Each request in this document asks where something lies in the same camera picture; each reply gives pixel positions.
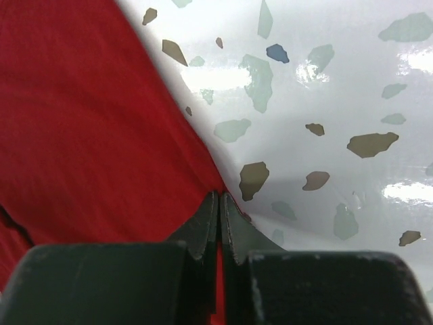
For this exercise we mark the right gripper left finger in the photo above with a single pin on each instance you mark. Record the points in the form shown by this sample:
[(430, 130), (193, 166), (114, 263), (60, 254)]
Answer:
[(169, 282)]

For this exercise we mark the dark red t-shirt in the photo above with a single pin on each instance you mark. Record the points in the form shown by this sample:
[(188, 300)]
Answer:
[(93, 146)]

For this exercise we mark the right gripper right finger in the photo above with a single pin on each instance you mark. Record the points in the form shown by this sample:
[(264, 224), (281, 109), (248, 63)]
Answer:
[(265, 284)]

